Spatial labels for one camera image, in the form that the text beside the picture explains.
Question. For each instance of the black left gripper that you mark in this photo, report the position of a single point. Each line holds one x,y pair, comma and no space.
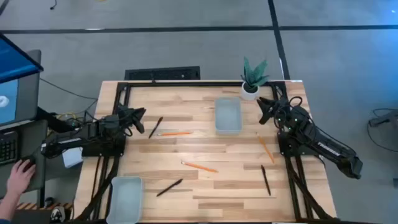
126,115

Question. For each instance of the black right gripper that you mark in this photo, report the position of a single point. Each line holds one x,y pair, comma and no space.
280,111

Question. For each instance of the black pen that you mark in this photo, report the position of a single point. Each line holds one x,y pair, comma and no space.
265,180
155,127
169,187

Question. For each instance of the orange pencil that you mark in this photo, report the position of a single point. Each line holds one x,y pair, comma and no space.
199,166
174,133
265,148

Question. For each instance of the grey plastic bin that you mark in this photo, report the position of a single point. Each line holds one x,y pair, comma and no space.
228,116
126,202

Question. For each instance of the person's forearm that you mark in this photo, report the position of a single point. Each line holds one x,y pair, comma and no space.
7,208

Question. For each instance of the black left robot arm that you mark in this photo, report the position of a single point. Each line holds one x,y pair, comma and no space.
77,138

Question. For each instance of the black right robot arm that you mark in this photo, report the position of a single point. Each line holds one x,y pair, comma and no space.
329,149

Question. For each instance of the white plant pot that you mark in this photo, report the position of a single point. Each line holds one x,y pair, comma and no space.
245,95

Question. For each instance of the green artificial plant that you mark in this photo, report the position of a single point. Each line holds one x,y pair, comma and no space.
253,76

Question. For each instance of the black floor grate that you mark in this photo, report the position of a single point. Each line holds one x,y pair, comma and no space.
161,73

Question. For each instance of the white box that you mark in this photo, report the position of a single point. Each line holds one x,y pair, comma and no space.
72,157

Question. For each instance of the dark grey side desk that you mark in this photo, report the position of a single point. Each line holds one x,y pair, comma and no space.
31,132

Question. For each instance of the grey framed monitor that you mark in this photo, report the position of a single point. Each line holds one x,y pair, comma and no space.
26,99

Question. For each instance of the black floor equipment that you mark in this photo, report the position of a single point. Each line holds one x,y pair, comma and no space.
385,119

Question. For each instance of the black caster wheel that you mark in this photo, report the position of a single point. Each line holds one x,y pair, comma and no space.
48,202

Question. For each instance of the person's shoe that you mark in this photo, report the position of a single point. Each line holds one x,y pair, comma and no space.
57,214

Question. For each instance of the person's hand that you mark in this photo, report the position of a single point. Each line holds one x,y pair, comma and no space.
20,180

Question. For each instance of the black keyboard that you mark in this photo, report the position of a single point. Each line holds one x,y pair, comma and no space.
7,149

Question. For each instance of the tilted blue-screen monitor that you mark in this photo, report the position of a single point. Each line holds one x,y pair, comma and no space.
15,62

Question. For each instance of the orange black hazard strip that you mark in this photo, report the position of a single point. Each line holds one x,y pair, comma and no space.
31,206

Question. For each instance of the black aluminium table frame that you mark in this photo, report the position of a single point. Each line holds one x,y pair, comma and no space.
202,84

